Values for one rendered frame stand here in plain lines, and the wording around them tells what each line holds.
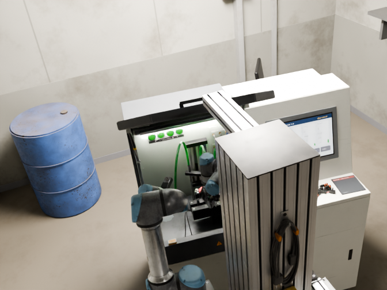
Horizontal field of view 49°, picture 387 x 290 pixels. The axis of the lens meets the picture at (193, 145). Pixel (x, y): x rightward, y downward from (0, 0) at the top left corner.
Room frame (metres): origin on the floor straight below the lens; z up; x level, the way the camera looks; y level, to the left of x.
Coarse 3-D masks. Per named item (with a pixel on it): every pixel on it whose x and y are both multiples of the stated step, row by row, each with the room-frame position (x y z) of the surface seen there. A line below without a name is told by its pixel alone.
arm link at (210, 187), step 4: (216, 172) 1.65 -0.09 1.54; (212, 176) 1.63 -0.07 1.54; (216, 176) 1.61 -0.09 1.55; (208, 180) 1.60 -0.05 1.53; (212, 180) 1.59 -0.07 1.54; (216, 180) 1.58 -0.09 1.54; (208, 184) 1.57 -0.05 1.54; (212, 184) 1.56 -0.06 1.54; (216, 184) 1.56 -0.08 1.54; (208, 188) 1.57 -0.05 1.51; (212, 188) 1.56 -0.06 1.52; (216, 188) 1.55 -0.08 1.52; (208, 192) 1.57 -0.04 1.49; (212, 192) 1.56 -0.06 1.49; (216, 192) 1.55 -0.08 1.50
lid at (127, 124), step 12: (240, 96) 1.60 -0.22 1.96; (252, 96) 1.60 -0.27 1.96; (264, 96) 1.67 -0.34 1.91; (180, 108) 1.56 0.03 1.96; (192, 108) 1.56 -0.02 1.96; (204, 108) 1.56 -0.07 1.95; (132, 120) 1.59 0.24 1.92; (144, 120) 1.55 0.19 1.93; (156, 120) 1.53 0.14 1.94; (168, 120) 2.19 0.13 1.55
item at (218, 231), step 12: (180, 240) 1.81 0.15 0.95; (192, 240) 1.80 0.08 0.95; (204, 240) 1.81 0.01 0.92; (216, 240) 1.82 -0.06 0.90; (168, 252) 1.77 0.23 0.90; (180, 252) 1.78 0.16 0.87; (192, 252) 1.79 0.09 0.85; (204, 252) 1.81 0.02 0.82; (216, 252) 1.82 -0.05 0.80; (168, 264) 1.77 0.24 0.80
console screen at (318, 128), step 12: (288, 120) 2.23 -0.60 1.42; (300, 120) 2.24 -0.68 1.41; (312, 120) 2.25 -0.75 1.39; (324, 120) 2.25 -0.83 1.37; (336, 120) 2.26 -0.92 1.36; (300, 132) 2.22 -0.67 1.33; (312, 132) 2.23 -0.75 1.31; (324, 132) 2.23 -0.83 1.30; (336, 132) 2.24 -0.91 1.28; (312, 144) 2.21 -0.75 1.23; (324, 144) 2.21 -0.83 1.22; (336, 144) 2.22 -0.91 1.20; (324, 156) 2.20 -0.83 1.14; (336, 156) 2.20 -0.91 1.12
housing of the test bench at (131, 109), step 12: (300, 72) 2.78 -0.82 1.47; (312, 72) 2.75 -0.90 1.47; (216, 84) 2.70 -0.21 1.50; (240, 84) 2.71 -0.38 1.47; (252, 84) 2.69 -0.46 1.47; (264, 84) 2.67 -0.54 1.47; (276, 84) 2.64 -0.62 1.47; (156, 96) 2.63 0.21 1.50; (168, 96) 2.61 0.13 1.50; (180, 96) 2.59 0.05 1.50; (192, 96) 2.56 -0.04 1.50; (132, 108) 2.50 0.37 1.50; (144, 108) 2.48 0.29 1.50; (156, 108) 2.46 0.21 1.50; (168, 108) 2.44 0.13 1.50
